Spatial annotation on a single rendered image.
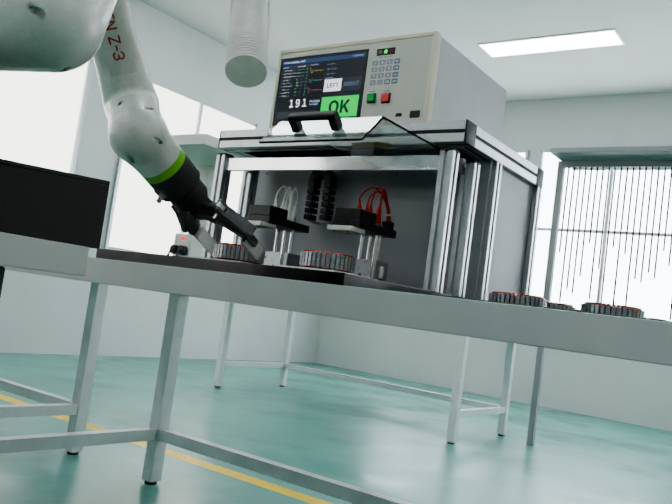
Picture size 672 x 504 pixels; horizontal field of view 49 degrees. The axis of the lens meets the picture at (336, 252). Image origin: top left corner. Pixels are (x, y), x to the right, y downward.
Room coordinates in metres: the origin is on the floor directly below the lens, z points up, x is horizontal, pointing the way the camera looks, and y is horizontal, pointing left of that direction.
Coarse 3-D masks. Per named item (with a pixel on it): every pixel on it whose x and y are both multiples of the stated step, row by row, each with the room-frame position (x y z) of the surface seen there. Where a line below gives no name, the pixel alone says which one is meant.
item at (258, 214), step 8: (256, 208) 1.64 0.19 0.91; (264, 208) 1.63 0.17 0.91; (272, 208) 1.62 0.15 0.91; (280, 208) 1.65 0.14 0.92; (248, 216) 1.65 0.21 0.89; (256, 216) 1.64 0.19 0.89; (264, 216) 1.63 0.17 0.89; (272, 216) 1.62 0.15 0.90; (280, 216) 1.65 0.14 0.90; (256, 224) 1.61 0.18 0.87; (264, 224) 1.61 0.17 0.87; (272, 224) 1.63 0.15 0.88; (280, 224) 1.65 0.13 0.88; (288, 224) 1.67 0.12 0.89; (296, 224) 1.69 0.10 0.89; (296, 232) 1.75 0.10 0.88; (304, 232) 1.73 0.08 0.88; (288, 248) 1.70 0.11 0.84
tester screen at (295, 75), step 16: (288, 64) 1.73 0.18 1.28; (304, 64) 1.71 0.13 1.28; (320, 64) 1.68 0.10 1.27; (336, 64) 1.65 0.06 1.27; (352, 64) 1.62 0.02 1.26; (288, 80) 1.73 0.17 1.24; (304, 80) 1.70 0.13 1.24; (320, 80) 1.67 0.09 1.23; (288, 96) 1.73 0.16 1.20; (304, 96) 1.70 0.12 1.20; (320, 96) 1.67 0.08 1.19
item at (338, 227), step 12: (336, 216) 1.51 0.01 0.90; (348, 216) 1.49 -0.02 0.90; (360, 216) 1.48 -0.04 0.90; (372, 216) 1.51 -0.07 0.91; (336, 228) 1.48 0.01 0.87; (348, 228) 1.46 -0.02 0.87; (360, 228) 1.49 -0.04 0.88; (372, 228) 1.51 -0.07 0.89; (384, 228) 1.55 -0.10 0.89; (360, 240) 1.59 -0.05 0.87; (372, 240) 1.57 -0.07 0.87; (360, 252) 1.58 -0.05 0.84
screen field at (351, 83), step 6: (342, 78) 1.64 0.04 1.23; (348, 78) 1.63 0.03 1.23; (354, 78) 1.62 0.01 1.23; (360, 78) 1.61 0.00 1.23; (324, 84) 1.66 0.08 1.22; (330, 84) 1.65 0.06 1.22; (336, 84) 1.64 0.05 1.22; (342, 84) 1.63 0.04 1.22; (348, 84) 1.62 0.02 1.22; (354, 84) 1.61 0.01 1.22; (324, 90) 1.66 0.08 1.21; (330, 90) 1.65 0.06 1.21; (336, 90) 1.64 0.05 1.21; (342, 90) 1.63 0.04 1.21
